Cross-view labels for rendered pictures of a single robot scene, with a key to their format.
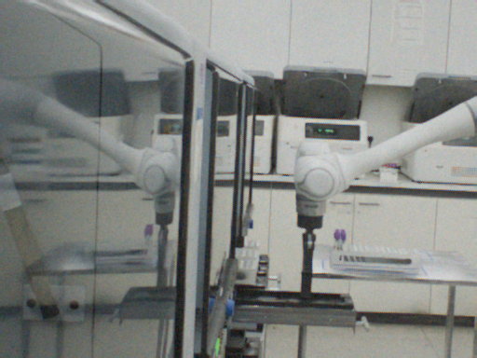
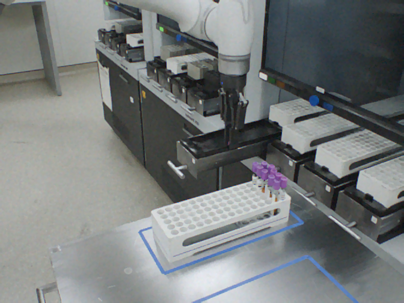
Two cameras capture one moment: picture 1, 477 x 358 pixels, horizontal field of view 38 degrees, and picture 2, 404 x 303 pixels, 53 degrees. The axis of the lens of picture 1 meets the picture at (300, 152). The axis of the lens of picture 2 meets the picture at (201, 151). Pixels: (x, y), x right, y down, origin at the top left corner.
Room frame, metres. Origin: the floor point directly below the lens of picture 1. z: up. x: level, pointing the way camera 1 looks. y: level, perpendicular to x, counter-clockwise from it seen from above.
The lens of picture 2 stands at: (2.90, -0.63, 1.41)
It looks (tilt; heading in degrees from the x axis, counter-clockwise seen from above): 29 degrees down; 153
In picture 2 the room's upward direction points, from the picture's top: straight up
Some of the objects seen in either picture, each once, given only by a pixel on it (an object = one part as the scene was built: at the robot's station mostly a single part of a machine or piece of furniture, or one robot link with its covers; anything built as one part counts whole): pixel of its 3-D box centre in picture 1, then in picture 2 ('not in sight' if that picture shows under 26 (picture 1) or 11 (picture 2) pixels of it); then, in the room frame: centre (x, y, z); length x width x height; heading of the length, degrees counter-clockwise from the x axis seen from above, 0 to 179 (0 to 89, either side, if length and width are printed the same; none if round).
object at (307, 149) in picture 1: (313, 167); (232, 22); (1.93, -0.04, 1.18); 0.13 x 0.11 x 0.16; 3
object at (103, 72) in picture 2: not in sight; (103, 85); (0.15, 0.01, 0.43); 0.27 x 0.02 x 0.36; 2
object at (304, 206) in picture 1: (310, 204); (234, 62); (1.94, -0.04, 1.07); 0.09 x 0.09 x 0.06
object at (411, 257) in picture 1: (374, 258); (222, 216); (2.29, -0.27, 0.85); 0.30 x 0.10 x 0.06; 89
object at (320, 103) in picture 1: (320, 120); not in sight; (4.51, -0.12, 1.24); 0.62 x 0.56 x 0.69; 2
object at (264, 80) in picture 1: (231, 119); not in sight; (4.49, 0.46, 1.22); 0.62 x 0.56 x 0.64; 0
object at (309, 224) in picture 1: (309, 229); (232, 87); (1.94, -0.04, 1.00); 0.08 x 0.07 x 0.09; 2
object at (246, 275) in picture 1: (207, 272); (327, 131); (2.04, 0.26, 0.83); 0.30 x 0.10 x 0.06; 92
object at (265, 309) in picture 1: (239, 307); (269, 135); (1.89, 0.15, 0.78); 0.73 x 0.14 x 0.09; 92
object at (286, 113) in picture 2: not in sight; (310, 110); (1.89, 0.33, 0.83); 0.30 x 0.10 x 0.06; 92
